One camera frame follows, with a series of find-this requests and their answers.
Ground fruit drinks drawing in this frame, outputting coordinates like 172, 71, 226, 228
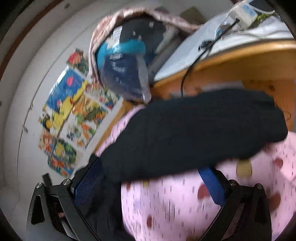
65, 114, 97, 149

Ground pink apple print duvet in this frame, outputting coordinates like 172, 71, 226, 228
95, 105, 296, 241

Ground red hair girl drawing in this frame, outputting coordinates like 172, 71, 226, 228
38, 128, 77, 178

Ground pink floral blanket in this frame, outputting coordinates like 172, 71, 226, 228
88, 6, 201, 82

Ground white chest top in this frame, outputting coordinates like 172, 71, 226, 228
153, 13, 293, 82

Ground white power strip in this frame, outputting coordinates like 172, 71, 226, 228
229, 1, 258, 29

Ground clear bag of blue clothes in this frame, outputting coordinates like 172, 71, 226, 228
95, 16, 166, 103

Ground blue sea drawing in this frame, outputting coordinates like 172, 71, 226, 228
46, 66, 87, 113

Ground black power cable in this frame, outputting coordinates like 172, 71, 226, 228
180, 19, 240, 98

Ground red hair figure cutout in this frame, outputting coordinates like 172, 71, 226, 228
67, 48, 89, 76

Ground wooden bed frame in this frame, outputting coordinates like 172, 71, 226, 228
93, 39, 296, 153

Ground large black coat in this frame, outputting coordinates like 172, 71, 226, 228
78, 89, 288, 240

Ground colourful crowd drawing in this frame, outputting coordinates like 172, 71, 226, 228
86, 82, 120, 110

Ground orange green landscape drawing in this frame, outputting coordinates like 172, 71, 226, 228
72, 95, 108, 127

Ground moon and yellow drawing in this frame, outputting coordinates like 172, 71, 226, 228
38, 105, 69, 137

